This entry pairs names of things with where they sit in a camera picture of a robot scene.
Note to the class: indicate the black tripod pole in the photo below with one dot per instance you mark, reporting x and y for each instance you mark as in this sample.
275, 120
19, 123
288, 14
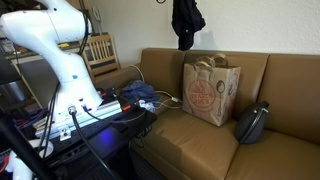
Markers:
20, 143

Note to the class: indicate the white charger brick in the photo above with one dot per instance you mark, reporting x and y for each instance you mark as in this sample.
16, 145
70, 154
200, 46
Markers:
175, 99

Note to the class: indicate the blue denim garment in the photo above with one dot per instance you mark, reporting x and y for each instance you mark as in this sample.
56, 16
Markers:
138, 90

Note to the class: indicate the brown leather sofa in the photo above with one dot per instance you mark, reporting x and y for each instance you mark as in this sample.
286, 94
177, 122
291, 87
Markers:
200, 146

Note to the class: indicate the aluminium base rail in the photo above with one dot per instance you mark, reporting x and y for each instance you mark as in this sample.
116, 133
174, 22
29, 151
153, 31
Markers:
100, 111

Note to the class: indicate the white plastic stand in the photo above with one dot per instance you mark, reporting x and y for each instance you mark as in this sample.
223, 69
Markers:
20, 170

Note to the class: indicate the brown paper grocery bag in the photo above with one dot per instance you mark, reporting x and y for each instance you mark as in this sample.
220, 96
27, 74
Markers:
206, 96

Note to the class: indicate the black oval zip case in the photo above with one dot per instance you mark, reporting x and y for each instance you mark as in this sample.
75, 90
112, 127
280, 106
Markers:
250, 125

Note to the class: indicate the black fabric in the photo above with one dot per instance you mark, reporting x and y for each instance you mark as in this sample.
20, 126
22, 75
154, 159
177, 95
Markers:
186, 23

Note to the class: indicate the red black clamp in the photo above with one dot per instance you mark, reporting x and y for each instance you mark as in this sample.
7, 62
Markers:
130, 104
106, 94

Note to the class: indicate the small white grey cloth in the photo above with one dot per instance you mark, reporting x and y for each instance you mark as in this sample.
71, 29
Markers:
147, 106

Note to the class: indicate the silver bin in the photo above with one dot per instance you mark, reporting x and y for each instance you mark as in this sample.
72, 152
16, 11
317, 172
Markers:
11, 90

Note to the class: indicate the grey desk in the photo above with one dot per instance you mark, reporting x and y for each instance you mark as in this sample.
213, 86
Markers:
20, 56

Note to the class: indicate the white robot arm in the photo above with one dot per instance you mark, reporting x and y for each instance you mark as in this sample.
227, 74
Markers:
56, 36

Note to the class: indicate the black mounting table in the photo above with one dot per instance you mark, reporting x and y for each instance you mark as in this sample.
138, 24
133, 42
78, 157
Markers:
110, 136

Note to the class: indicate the wooden chair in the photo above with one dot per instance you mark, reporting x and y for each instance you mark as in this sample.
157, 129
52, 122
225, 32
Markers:
101, 56

